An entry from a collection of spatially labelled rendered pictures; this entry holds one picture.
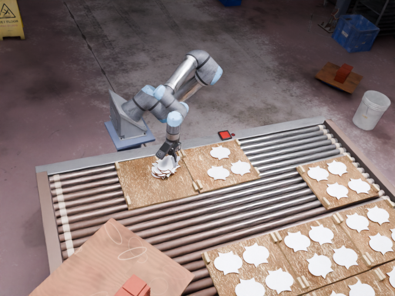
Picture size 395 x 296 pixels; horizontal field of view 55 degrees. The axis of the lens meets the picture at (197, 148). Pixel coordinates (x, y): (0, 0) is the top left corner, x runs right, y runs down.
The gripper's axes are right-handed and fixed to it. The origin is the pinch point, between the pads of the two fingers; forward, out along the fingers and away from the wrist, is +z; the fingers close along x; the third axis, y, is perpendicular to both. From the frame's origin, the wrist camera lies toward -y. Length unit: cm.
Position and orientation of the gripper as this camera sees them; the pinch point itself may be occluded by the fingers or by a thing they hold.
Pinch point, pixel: (167, 162)
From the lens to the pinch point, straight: 224.2
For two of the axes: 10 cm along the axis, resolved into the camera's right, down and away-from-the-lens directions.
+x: -8.1, -4.8, 3.4
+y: 5.7, -5.1, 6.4
